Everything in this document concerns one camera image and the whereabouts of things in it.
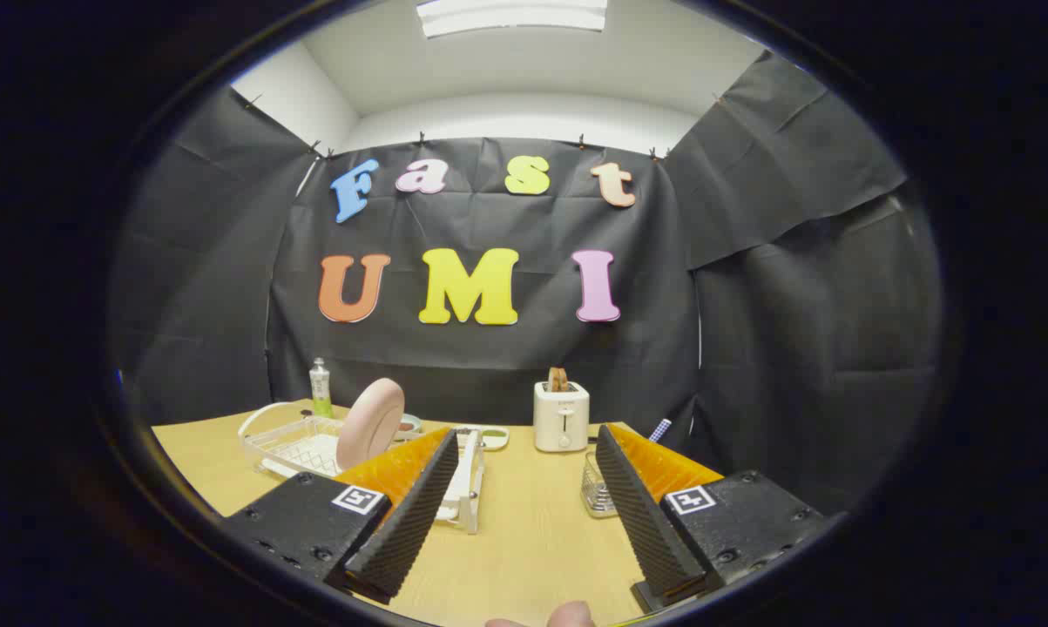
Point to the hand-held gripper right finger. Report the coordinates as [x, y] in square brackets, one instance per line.
[650, 531]

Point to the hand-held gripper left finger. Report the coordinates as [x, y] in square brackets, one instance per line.
[402, 531]

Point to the small teal bowl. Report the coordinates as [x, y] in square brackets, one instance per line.
[410, 425]

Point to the pink plate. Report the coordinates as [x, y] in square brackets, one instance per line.
[371, 422]

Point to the toast slice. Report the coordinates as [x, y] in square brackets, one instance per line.
[558, 380]

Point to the clear bottle with green label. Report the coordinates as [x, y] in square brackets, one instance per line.
[321, 396]

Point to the black backdrop cloth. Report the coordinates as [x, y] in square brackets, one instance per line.
[489, 366]

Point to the white toaster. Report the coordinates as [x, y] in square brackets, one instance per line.
[561, 418]

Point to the white divided condiment tray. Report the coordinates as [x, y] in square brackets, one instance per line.
[493, 438]

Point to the ceiling light panel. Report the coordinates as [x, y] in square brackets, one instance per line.
[510, 16]

